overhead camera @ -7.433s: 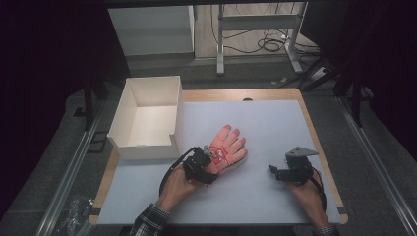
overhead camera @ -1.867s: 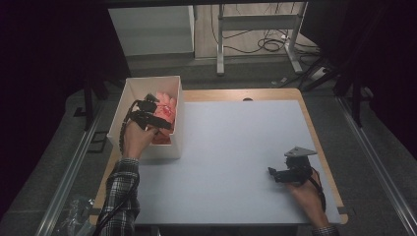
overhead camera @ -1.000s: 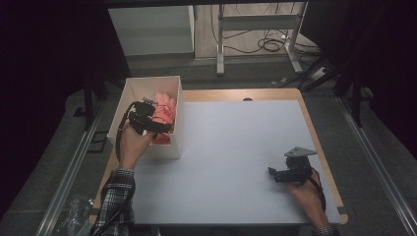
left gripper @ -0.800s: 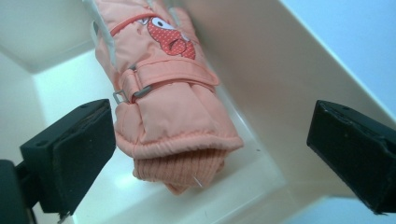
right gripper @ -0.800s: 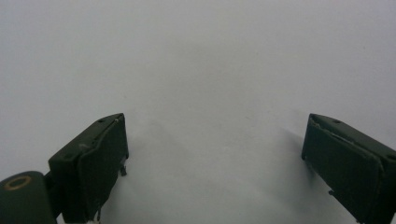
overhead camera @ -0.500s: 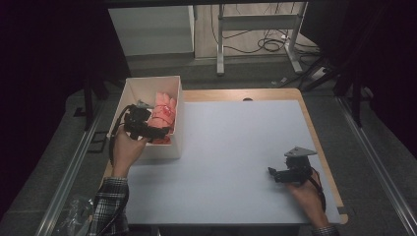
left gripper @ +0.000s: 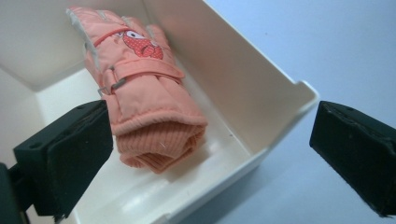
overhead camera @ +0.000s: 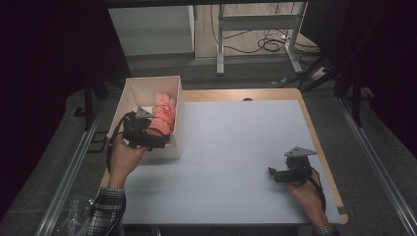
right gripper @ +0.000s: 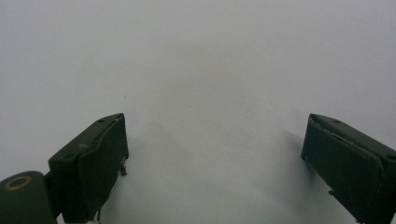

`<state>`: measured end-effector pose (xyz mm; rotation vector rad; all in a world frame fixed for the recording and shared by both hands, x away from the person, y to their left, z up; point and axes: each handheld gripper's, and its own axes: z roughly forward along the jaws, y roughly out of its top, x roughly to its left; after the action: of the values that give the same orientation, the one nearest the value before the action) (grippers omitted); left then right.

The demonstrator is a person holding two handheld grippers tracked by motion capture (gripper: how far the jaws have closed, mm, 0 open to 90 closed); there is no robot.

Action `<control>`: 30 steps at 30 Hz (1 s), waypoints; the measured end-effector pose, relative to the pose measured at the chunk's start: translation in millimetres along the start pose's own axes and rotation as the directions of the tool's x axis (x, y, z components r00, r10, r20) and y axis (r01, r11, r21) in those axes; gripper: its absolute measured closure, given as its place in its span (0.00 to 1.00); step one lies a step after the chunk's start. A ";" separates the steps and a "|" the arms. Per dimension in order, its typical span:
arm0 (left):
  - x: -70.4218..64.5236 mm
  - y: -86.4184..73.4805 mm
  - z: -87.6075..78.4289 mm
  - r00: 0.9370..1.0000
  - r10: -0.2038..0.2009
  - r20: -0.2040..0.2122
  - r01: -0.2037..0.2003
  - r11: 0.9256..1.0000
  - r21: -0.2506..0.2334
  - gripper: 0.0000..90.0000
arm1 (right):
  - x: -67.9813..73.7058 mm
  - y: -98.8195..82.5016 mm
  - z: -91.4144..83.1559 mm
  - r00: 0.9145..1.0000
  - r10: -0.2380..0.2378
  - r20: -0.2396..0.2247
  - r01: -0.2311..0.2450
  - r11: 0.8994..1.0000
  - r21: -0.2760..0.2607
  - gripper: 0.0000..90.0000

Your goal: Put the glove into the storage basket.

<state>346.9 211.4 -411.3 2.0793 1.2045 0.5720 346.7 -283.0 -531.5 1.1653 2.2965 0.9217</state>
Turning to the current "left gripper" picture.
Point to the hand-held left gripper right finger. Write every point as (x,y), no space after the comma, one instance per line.
(358,149)

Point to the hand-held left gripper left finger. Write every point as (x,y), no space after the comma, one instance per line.
(71,161)

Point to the pink padded glove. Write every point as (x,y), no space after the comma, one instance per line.
(146,102)

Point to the white plastic storage box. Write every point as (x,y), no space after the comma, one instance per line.
(236,93)

